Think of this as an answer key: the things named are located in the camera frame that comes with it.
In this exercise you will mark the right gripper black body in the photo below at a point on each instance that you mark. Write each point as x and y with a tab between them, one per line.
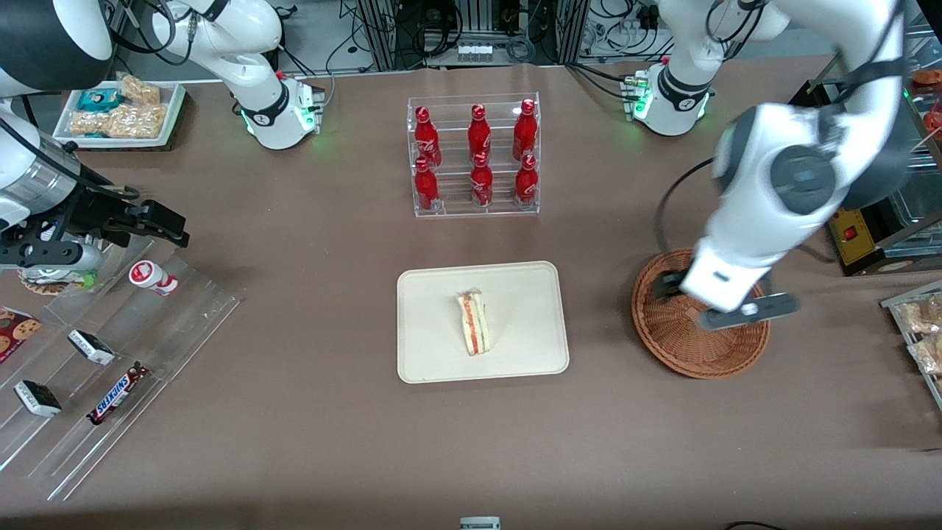
94	207

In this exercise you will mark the triangular sandwich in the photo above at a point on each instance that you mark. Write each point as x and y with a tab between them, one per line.
475	324

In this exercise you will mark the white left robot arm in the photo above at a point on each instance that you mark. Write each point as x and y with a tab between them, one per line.
743	199

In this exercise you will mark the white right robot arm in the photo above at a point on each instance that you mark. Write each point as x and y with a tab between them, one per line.
257	73

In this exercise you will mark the round brown wicker basket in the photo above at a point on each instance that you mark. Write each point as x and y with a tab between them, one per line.
684	346

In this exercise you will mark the white snack tray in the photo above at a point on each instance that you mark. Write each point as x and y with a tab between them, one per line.
175	110

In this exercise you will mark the cream rectangular tray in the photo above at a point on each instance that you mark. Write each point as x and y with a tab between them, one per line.
427	331

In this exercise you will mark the white red yogurt bottle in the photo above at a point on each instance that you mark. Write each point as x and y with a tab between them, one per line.
151	277

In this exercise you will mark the small packaged snack green label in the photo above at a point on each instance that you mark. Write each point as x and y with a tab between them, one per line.
51	281

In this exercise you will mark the puffed rice snack bag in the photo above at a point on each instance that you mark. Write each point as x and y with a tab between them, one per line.
88	124
140	90
138	120

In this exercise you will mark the clear tiered acrylic display stand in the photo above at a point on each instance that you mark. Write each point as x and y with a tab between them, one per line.
169	331

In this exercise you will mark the teal snack packet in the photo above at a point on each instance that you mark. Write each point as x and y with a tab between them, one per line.
99	99

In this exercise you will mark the black white snack bar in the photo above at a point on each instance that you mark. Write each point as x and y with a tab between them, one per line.
38	399
92	347

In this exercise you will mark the chocolate chip cookie pack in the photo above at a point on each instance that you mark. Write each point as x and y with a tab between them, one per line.
16	331

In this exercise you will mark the brown Snickers bar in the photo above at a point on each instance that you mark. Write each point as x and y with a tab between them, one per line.
118	394

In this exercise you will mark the clear container at left edge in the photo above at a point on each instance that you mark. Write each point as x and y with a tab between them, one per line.
894	305

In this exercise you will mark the red cola bottle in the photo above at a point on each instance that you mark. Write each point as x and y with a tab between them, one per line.
426	188
479	136
427	140
525	184
525	132
481	184

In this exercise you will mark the clear bag of puffed snacks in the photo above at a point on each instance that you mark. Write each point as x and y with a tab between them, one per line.
929	355
920	316

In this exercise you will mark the clear acrylic bottle rack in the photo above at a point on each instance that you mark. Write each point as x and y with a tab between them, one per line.
456	202

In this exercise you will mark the white power strip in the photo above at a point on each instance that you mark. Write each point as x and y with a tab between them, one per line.
475	53

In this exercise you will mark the small white grey device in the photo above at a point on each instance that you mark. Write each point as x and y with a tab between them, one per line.
480	523

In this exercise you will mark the aluminium equipment rack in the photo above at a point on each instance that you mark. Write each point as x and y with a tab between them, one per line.
412	29

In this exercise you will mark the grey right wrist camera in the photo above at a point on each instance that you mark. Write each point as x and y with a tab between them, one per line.
85	259

